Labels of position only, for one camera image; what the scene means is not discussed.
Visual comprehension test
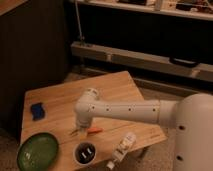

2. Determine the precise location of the orange pepper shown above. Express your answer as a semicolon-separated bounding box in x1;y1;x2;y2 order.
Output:
70;127;103;136

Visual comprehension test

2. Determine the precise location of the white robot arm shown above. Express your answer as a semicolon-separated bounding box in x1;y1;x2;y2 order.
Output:
75;88;213;171

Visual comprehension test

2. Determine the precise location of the white plastic bottle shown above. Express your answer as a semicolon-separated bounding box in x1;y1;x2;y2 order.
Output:
107;132;136;170

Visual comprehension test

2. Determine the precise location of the white cup with dark inside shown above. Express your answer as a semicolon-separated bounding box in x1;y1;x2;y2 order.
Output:
73;142;96;165

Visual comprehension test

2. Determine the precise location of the blue sponge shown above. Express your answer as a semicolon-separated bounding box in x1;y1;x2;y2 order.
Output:
30;103;45;121

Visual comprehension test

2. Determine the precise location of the metal pole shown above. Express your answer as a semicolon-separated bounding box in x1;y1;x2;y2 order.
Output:
74;0;85;45

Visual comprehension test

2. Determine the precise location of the long grey case with handle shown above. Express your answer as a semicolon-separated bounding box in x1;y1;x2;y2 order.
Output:
71;41;213;82

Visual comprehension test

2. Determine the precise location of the white wall shelf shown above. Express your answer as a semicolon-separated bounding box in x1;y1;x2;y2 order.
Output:
69;0;213;21

